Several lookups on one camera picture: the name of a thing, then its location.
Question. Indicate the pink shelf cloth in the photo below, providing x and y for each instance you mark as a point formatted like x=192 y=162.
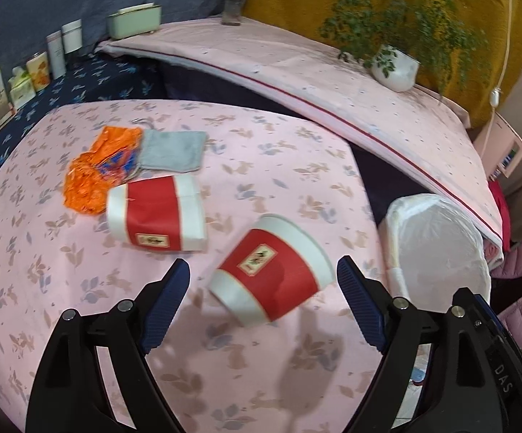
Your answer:
x=333 y=81

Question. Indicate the yellow box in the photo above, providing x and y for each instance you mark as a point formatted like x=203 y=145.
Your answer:
x=38 y=72

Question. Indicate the orange plastic wrapper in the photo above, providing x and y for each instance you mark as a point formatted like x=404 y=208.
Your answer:
x=94 y=167

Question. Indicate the pink appliance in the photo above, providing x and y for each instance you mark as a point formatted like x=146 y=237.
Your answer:
x=504 y=144

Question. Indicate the red cloth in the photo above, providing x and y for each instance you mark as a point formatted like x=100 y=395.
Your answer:
x=500 y=209

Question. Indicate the grey cloth pouch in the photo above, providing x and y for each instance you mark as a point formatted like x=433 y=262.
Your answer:
x=173 y=151

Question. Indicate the potted plant in white pot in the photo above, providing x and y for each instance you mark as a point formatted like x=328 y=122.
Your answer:
x=396 y=70

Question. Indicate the mint green tissue box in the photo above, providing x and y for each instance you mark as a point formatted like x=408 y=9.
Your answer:
x=135 y=21

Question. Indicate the white tube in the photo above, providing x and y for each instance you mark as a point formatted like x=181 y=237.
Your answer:
x=56 y=56

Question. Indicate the pink printed tablecloth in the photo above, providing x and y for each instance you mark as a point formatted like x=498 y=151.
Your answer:
x=62 y=279

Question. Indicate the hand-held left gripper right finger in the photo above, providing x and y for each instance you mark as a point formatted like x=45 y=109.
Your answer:
x=360 y=306

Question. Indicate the red paper cup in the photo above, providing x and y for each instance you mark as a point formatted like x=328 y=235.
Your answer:
x=153 y=212
x=274 y=275

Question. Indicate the navy floral cloth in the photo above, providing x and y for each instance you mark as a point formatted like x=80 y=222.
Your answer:
x=76 y=90

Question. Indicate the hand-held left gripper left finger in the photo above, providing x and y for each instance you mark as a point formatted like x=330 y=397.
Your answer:
x=166 y=300

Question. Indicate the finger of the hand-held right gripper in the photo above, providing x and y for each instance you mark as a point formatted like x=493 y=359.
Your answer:
x=486 y=311

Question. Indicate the green and white box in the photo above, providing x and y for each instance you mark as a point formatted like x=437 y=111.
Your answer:
x=21 y=89

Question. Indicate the white cylindrical canister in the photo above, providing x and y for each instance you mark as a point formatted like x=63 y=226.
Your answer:
x=71 y=38

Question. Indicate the trash bin with white bag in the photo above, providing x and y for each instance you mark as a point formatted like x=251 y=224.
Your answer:
x=436 y=243

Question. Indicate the yellow blanket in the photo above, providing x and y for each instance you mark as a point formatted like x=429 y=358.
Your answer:
x=297 y=9

